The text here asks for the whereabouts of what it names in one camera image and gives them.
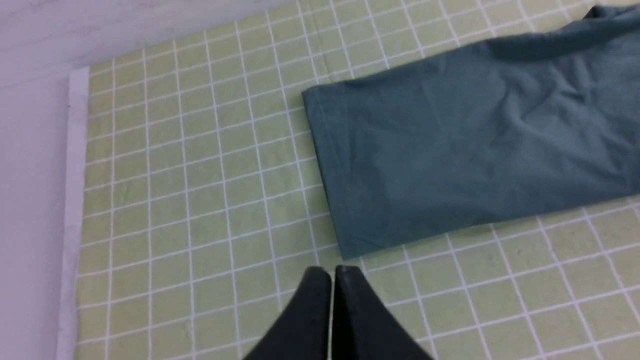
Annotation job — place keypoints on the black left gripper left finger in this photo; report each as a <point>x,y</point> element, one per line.
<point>301,331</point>

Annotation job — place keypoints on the green long-sleeved shirt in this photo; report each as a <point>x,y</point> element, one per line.
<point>493,131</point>

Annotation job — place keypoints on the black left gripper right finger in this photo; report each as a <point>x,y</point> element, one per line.
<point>363,328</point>

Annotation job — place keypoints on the green checkered tablecloth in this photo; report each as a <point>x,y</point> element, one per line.
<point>195,201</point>

